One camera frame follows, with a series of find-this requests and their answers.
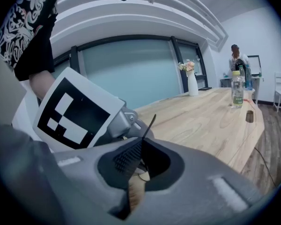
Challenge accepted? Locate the white ceiling pipe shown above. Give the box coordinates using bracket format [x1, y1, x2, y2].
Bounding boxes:
[148, 0, 229, 41]

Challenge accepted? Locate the black-framed frosted glass window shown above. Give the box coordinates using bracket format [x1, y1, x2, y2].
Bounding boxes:
[52, 35, 207, 111]

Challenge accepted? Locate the white ceramic vase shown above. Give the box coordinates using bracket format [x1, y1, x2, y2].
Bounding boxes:
[188, 70, 200, 97]

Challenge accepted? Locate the clear bottle green cap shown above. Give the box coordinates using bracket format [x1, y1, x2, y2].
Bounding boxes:
[238, 65, 247, 89]

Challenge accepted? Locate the white framed board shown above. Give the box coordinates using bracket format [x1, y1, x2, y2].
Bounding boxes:
[246, 54, 262, 77]

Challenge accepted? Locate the clear bottle yellow cap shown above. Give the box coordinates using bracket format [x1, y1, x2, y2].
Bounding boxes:
[231, 70, 245, 109]

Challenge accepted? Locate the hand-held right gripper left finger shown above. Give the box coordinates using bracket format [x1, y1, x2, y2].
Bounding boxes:
[0, 124, 146, 225]

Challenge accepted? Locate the blue plastic bottle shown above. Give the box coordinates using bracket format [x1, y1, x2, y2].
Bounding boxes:
[244, 64, 253, 91]

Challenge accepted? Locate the black floor cable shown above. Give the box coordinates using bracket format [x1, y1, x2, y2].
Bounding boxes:
[253, 146, 277, 188]

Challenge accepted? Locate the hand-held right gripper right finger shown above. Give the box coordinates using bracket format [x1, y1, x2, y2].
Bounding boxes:
[107, 137, 276, 225]

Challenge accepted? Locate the person's left forearm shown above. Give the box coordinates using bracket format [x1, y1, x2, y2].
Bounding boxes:
[29, 69, 56, 101]

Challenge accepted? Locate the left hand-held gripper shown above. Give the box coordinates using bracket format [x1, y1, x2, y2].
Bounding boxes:
[32, 67, 155, 150]

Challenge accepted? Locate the pastel flower bouquet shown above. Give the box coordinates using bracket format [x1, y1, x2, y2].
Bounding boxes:
[177, 59, 196, 73]

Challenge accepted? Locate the white desk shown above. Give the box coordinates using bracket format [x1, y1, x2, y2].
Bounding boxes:
[220, 75, 265, 105]

